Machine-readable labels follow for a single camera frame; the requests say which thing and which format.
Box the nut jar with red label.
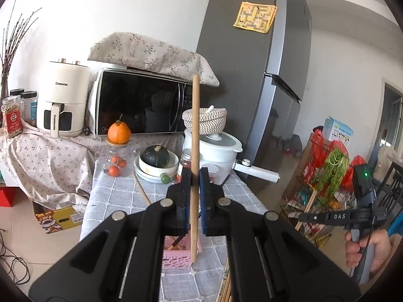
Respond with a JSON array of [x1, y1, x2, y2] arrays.
[[1, 97, 23, 139]]

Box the thick wooden chopstick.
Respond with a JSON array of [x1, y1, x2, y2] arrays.
[[190, 75, 202, 262]]

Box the yellow printed sheet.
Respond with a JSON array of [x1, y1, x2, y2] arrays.
[[233, 2, 278, 34]]

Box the light blue carton box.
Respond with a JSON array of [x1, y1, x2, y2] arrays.
[[324, 116, 354, 147]]

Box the black microwave oven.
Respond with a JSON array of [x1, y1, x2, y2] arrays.
[[90, 67, 197, 138]]

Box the black wire rack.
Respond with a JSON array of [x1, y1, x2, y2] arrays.
[[280, 130, 358, 249]]

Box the red box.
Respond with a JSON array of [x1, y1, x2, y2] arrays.
[[0, 186, 21, 208]]

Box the large orange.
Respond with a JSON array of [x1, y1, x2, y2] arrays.
[[108, 115, 132, 145]]

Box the woven rope basket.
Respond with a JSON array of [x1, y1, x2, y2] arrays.
[[182, 105, 227, 136]]

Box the cream air fryer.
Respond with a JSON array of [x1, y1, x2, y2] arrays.
[[36, 58, 92, 139]]

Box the green leafy vegetables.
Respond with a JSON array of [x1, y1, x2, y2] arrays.
[[315, 149, 351, 202]]

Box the printed cardboard box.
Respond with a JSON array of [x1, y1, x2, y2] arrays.
[[34, 206, 86, 234]]

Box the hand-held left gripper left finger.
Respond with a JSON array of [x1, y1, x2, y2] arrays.
[[28, 167, 193, 302]]

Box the small-flower print tablecloth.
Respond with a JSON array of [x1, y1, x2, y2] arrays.
[[0, 121, 185, 210]]

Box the jar of red berries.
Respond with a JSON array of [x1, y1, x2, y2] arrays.
[[178, 148, 193, 180]]

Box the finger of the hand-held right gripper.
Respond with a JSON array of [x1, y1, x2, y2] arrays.
[[297, 211, 357, 226]]

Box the black cable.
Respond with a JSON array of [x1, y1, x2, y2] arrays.
[[0, 228, 31, 285]]

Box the white electric cooking pot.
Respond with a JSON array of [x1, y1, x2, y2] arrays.
[[183, 128, 281, 185]]

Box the pink plastic utensil basket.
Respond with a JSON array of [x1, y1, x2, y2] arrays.
[[162, 226, 202, 269]]

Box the grey checkered tablecloth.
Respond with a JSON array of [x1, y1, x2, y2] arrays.
[[79, 164, 269, 302]]

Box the floral cloth cover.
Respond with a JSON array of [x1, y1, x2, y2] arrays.
[[87, 32, 220, 87]]

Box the stack of white plates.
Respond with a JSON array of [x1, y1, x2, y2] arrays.
[[134, 157, 177, 182]]

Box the dark bag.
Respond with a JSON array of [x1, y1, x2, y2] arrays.
[[290, 134, 304, 157]]

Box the dark green pumpkin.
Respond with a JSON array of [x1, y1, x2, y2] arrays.
[[140, 145, 171, 168]]

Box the red plastic bag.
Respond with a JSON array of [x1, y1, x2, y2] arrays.
[[342, 155, 366, 193], [304, 128, 325, 183]]

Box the glass jar with wooden lid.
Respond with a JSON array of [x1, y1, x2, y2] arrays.
[[94, 138, 133, 178]]

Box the grey refrigerator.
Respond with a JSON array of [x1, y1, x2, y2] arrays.
[[195, 0, 312, 193]]

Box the dry bare branches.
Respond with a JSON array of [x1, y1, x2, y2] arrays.
[[0, 0, 43, 101]]

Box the person's right hand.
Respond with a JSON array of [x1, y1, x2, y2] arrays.
[[345, 229, 393, 273]]

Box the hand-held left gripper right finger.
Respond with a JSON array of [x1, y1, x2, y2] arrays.
[[199, 167, 361, 302]]

